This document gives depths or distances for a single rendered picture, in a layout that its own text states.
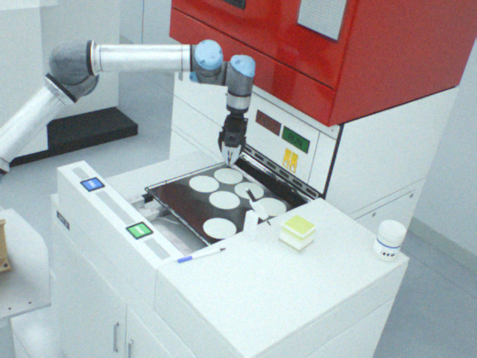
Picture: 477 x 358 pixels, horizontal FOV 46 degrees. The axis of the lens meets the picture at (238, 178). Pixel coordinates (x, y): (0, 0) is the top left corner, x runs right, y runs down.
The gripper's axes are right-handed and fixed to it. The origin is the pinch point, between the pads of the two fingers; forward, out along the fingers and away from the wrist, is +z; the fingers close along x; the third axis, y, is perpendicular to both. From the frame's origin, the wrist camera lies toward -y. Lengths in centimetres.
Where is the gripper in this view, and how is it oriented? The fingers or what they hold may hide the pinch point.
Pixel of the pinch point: (229, 162)
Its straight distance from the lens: 183.5
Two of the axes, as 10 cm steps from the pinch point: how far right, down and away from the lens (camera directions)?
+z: -1.3, 8.4, 5.3
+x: -9.8, -1.9, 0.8
